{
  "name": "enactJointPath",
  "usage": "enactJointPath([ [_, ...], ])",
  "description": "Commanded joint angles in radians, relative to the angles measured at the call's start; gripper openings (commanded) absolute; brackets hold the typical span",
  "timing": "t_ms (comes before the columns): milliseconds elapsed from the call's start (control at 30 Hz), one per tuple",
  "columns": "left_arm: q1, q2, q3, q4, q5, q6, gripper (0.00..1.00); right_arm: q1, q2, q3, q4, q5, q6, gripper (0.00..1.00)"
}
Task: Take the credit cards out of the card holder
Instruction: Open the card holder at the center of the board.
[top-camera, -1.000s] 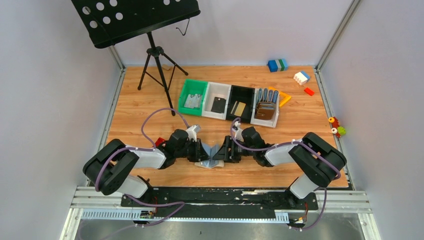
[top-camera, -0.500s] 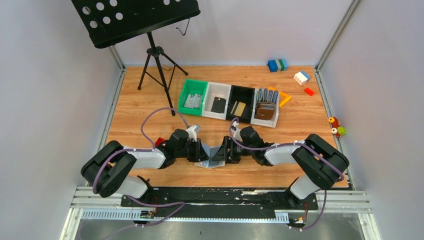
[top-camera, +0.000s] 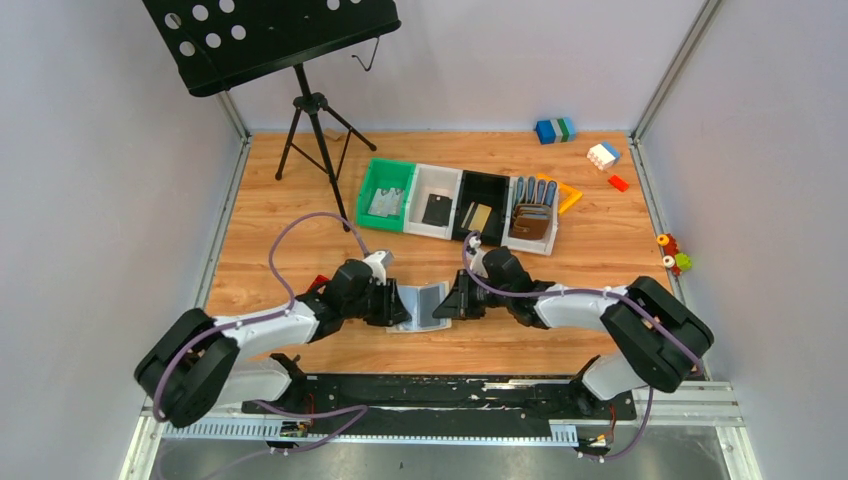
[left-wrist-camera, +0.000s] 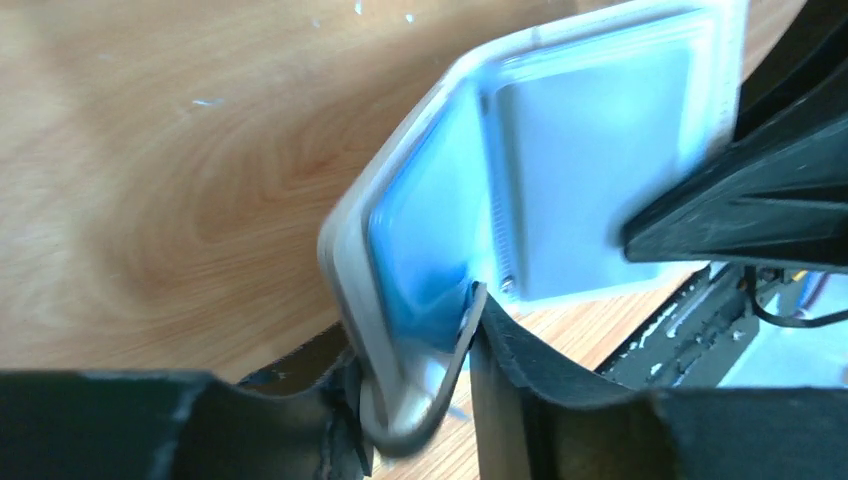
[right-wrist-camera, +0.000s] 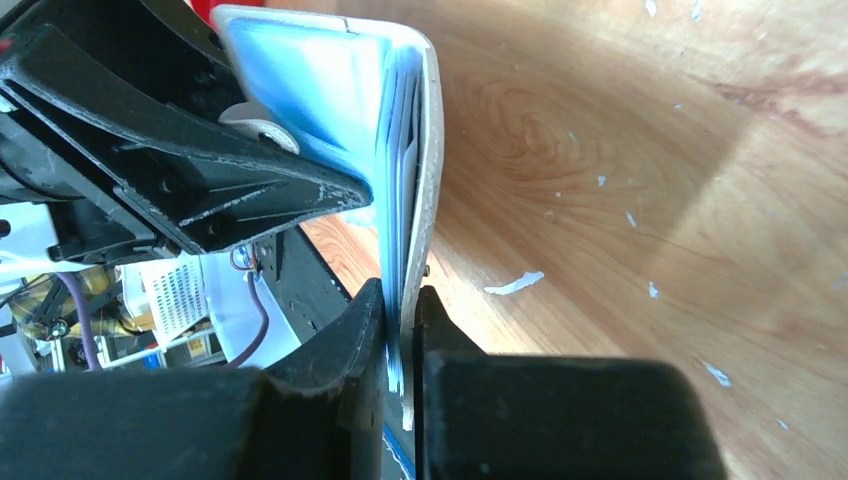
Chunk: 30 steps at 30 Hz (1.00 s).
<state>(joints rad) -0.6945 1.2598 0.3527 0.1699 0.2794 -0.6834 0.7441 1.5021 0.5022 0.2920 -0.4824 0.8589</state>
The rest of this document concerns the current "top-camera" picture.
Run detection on beige card holder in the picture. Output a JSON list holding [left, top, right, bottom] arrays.
[[386, 282, 452, 333]]

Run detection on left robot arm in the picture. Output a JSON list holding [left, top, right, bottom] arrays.
[[134, 254, 410, 428]]

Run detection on red object under arm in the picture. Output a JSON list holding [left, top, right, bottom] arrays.
[[308, 275, 330, 292]]

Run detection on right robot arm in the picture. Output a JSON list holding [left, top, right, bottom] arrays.
[[433, 247, 714, 409]]

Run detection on grey card in holder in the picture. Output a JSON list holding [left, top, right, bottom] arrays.
[[419, 283, 448, 330]]

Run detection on gold card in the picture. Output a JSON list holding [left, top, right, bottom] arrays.
[[460, 202, 492, 232]]

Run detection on brown card holder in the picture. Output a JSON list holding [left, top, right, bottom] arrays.
[[509, 203, 553, 241]]

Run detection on black card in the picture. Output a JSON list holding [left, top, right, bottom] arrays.
[[421, 194, 453, 227]]

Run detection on grey cards in green bin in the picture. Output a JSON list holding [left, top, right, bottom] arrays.
[[367, 187, 405, 218]]

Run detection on blue card holders row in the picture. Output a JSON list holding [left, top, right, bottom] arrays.
[[512, 176, 559, 207]]

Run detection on white bin with holders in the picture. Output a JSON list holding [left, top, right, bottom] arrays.
[[501, 177, 559, 256]]

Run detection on black plastic bin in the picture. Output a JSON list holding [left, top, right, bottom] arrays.
[[451, 170, 510, 247]]

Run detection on white plastic bin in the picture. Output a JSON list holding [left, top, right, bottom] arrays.
[[403, 163, 462, 240]]

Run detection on green plastic bin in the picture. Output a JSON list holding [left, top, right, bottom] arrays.
[[356, 158, 416, 232]]

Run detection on red toy brick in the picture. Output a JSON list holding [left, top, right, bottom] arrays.
[[608, 175, 630, 192]]

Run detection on blue green toy block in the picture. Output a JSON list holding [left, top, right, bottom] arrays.
[[534, 117, 578, 145]]

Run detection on white blue toy block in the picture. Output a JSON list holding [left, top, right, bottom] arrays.
[[586, 141, 622, 171]]

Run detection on colourful toy vehicle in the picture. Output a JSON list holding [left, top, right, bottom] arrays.
[[656, 233, 693, 277]]

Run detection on black music stand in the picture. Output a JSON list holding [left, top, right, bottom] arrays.
[[144, 0, 402, 215]]

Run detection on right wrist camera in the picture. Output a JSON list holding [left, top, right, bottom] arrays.
[[465, 237, 487, 278]]

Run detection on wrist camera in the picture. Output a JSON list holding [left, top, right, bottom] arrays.
[[363, 250, 394, 285], [465, 237, 487, 278]]

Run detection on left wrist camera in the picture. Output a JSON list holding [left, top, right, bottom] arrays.
[[363, 250, 394, 285]]

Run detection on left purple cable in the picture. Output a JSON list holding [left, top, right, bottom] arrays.
[[150, 211, 374, 465]]

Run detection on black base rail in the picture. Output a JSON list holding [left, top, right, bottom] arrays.
[[241, 374, 637, 446]]

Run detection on orange toy frame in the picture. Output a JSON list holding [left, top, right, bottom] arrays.
[[536, 174, 583, 215]]

